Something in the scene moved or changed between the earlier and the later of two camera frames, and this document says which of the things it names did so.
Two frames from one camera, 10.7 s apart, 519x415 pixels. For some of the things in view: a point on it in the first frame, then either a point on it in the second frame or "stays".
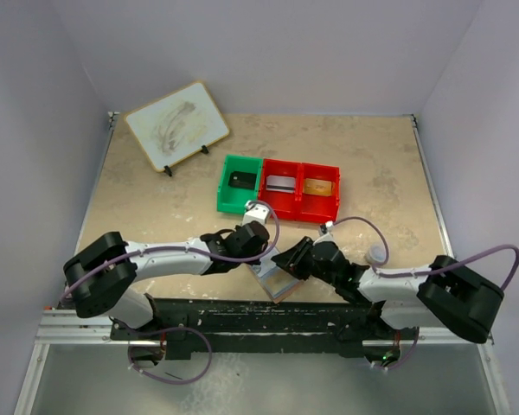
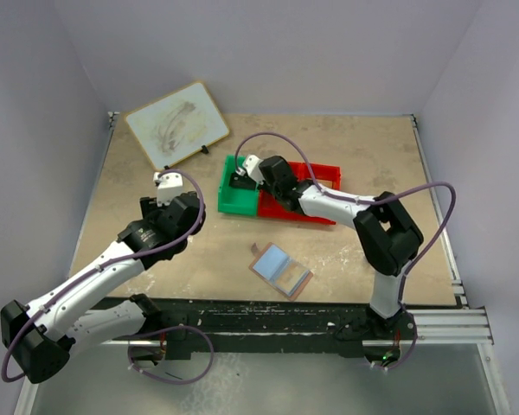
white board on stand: [177, 125] stays
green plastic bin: [233, 199] stays
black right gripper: [293, 258] to [267, 185]
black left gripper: [255, 253] to [150, 208]
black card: [244, 180] stays
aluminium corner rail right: [436, 199] stays
